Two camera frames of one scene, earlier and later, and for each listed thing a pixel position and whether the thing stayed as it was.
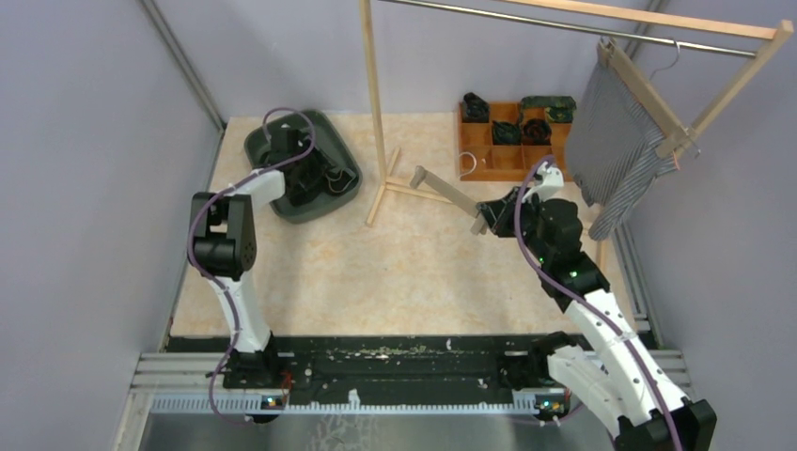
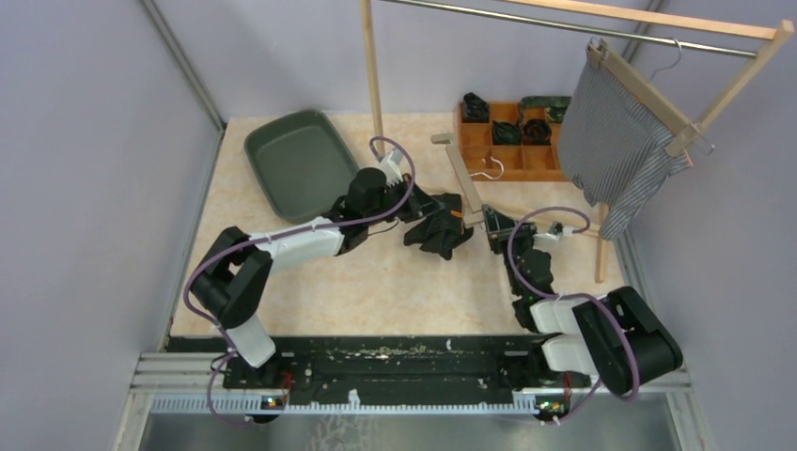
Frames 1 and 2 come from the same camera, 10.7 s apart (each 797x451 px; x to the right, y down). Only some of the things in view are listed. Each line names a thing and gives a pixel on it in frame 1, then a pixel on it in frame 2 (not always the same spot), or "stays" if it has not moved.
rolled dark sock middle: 506,133 stays
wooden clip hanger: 421,178 -> 477,217
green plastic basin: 328,136 stays
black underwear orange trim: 339,179 -> 442,230
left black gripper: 318,171 -> 420,205
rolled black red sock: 537,132 stays
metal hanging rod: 580,30 stays
